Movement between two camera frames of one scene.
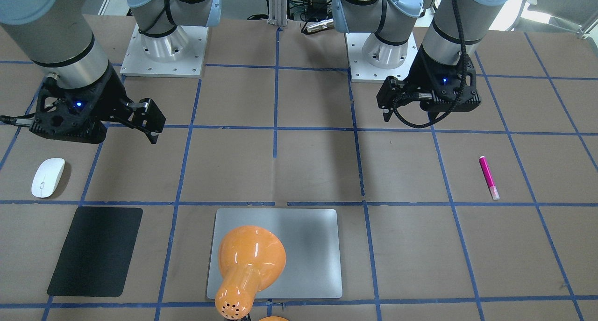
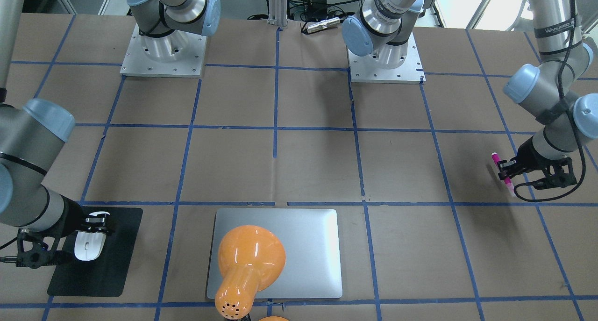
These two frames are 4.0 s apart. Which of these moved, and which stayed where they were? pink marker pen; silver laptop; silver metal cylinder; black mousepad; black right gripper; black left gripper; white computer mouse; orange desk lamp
Moved: black right gripper; white computer mouse; black left gripper; pink marker pen
Stayed: silver laptop; silver metal cylinder; orange desk lamp; black mousepad
